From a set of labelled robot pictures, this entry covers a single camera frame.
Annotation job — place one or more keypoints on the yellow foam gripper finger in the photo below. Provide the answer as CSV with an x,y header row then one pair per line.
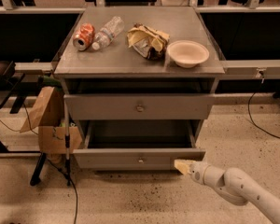
x,y
183,166

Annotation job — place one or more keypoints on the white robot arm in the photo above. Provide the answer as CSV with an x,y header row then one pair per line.
x,y
233,185

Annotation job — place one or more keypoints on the green object behind box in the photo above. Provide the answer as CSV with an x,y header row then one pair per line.
x,y
45,81

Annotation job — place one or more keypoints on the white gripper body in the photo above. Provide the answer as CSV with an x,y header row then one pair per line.
x,y
198,173

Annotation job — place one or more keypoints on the white paper bowl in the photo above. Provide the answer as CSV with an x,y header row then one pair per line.
x,y
187,54

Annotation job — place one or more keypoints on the white and black pole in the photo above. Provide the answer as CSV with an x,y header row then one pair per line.
x,y
67,144

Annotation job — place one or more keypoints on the clear plastic water bottle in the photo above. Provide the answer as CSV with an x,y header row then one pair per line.
x,y
104,37

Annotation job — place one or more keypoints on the grey drawer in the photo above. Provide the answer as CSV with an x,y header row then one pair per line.
x,y
131,145
139,106

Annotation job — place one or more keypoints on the grey top drawer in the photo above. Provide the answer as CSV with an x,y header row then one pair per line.
x,y
139,106

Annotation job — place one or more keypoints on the crumpled yellow chip bag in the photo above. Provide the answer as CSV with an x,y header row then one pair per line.
x,y
148,42

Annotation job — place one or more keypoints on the black stand left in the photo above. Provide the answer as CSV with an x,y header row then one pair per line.
x,y
9,82

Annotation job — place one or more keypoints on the orange soda can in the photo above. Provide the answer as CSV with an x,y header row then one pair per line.
x,y
83,37

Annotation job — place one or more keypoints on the brown cardboard box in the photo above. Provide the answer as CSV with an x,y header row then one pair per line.
x,y
47,115

